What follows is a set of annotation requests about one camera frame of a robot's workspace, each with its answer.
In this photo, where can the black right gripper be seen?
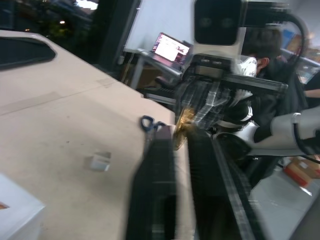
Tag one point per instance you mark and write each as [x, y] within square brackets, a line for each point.
[210, 67]

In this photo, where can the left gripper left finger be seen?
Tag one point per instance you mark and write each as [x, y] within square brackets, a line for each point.
[155, 187]

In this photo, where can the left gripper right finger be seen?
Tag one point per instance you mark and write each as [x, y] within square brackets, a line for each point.
[212, 200]

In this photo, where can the white cardboard box with slot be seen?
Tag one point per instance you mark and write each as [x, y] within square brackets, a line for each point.
[17, 217]

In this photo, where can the open laptop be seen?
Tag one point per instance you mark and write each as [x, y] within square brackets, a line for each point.
[170, 47]

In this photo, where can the person in plaid shirt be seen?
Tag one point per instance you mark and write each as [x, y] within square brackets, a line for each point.
[262, 42]

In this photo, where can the grey desk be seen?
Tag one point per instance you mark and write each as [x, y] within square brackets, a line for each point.
[145, 53]

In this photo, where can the orange cardboard box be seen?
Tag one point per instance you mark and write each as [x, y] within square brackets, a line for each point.
[297, 172]

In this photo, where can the person in black shirt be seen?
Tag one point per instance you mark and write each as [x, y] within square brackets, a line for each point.
[312, 82]

